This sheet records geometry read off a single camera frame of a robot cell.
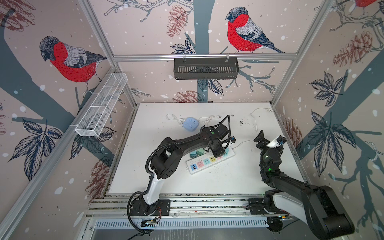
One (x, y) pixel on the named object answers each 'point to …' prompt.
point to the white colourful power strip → (200, 163)
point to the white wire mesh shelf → (94, 119)
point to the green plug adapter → (200, 152)
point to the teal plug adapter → (193, 154)
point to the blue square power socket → (190, 124)
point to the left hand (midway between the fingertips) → (220, 153)
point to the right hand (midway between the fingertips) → (268, 135)
